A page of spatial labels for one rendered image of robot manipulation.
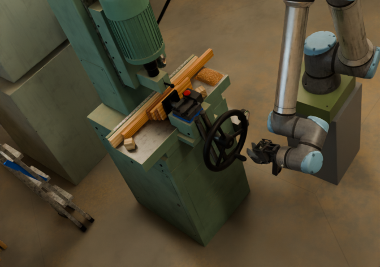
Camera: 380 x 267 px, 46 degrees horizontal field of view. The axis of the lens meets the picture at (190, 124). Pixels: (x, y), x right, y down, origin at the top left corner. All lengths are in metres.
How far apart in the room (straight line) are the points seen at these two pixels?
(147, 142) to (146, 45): 0.42
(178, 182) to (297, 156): 0.62
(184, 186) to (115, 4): 0.93
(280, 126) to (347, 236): 0.95
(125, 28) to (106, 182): 1.58
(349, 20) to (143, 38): 0.78
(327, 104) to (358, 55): 0.33
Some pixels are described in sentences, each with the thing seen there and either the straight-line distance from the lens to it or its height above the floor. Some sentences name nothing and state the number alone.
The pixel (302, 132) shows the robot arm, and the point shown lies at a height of 0.91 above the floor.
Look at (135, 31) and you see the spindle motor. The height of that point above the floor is 1.35.
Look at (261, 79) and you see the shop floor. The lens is 3.41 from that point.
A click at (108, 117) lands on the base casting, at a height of 0.80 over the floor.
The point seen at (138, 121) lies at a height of 0.94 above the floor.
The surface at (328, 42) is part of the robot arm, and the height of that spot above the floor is 0.91.
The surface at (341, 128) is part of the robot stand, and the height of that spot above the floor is 0.45.
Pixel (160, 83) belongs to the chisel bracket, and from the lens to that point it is 1.96.
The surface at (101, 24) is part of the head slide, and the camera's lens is 1.89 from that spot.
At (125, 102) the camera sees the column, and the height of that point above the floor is 0.90.
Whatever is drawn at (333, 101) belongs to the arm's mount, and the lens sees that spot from 2.30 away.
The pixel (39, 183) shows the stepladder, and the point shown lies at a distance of 2.64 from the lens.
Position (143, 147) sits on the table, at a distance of 1.94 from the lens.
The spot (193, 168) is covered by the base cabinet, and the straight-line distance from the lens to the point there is 2.17.
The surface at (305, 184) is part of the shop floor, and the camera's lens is 2.77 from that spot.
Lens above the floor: 2.28
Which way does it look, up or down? 45 degrees down
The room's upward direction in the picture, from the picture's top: 20 degrees counter-clockwise
